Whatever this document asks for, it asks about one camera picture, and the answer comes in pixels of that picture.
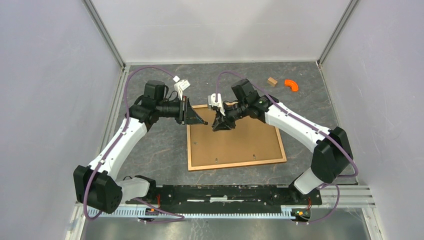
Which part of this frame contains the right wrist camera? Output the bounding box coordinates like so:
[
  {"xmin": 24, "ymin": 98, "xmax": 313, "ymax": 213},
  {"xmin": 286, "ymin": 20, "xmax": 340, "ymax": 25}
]
[{"xmin": 207, "ymin": 93, "xmax": 226, "ymax": 116}]

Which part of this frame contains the wooden picture frame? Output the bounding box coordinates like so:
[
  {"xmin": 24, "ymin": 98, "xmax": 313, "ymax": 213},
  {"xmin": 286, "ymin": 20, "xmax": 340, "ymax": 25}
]
[{"xmin": 187, "ymin": 104, "xmax": 287, "ymax": 171}]

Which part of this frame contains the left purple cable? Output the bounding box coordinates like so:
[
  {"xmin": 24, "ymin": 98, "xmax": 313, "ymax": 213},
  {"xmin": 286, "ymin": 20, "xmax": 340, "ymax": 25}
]
[{"xmin": 82, "ymin": 66, "xmax": 186, "ymax": 225}]

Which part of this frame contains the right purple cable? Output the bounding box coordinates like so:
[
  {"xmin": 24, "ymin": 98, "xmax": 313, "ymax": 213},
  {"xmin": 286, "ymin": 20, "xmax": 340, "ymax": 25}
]
[{"xmin": 215, "ymin": 70, "xmax": 360, "ymax": 226}]

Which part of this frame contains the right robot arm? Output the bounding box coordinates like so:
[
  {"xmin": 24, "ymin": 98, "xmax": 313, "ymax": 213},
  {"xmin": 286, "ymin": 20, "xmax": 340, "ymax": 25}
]
[{"xmin": 207, "ymin": 78, "xmax": 357, "ymax": 204}]

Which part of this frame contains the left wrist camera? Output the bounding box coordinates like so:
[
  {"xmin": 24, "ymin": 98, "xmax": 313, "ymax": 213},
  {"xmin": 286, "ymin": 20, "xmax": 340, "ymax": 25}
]
[{"xmin": 172, "ymin": 75, "xmax": 190, "ymax": 100}]

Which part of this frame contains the small wooden block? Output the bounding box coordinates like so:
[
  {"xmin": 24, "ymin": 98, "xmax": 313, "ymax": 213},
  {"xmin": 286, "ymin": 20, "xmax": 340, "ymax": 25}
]
[{"xmin": 267, "ymin": 77, "xmax": 278, "ymax": 87}]

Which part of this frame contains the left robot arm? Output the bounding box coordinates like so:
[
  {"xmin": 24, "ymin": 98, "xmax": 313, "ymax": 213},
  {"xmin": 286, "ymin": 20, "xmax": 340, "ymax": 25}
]
[{"xmin": 73, "ymin": 79, "xmax": 207, "ymax": 214}]

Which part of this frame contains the purple cable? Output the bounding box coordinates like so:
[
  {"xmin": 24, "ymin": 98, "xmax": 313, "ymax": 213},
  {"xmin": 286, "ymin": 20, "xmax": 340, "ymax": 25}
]
[
  {"xmin": 82, "ymin": 66, "xmax": 186, "ymax": 225},
  {"xmin": 215, "ymin": 70, "xmax": 360, "ymax": 226}
]

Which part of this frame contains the orange curved plastic piece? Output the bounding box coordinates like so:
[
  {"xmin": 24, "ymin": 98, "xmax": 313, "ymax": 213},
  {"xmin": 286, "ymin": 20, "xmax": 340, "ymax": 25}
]
[{"xmin": 284, "ymin": 79, "xmax": 299, "ymax": 92}]

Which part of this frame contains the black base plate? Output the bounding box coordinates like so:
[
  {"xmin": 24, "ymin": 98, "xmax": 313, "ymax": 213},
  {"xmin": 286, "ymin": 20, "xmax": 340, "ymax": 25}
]
[{"xmin": 142, "ymin": 184, "xmax": 323, "ymax": 214}]

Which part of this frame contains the aluminium rail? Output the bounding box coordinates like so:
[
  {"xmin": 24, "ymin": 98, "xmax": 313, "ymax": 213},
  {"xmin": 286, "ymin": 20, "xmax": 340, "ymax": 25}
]
[{"xmin": 87, "ymin": 184, "xmax": 376, "ymax": 220}]

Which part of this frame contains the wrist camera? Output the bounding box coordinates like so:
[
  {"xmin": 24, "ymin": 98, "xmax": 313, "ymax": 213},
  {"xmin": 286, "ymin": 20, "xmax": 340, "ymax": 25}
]
[
  {"xmin": 172, "ymin": 75, "xmax": 190, "ymax": 100},
  {"xmin": 207, "ymin": 93, "xmax": 226, "ymax": 116}
]

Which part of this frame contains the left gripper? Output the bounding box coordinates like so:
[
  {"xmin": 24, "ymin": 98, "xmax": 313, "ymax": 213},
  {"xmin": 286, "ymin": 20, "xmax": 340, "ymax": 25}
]
[{"xmin": 156, "ymin": 95, "xmax": 204, "ymax": 126}]

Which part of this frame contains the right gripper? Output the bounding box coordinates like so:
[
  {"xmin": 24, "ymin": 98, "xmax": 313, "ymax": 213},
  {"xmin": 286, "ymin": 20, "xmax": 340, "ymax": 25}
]
[{"xmin": 212, "ymin": 100, "xmax": 248, "ymax": 133}]

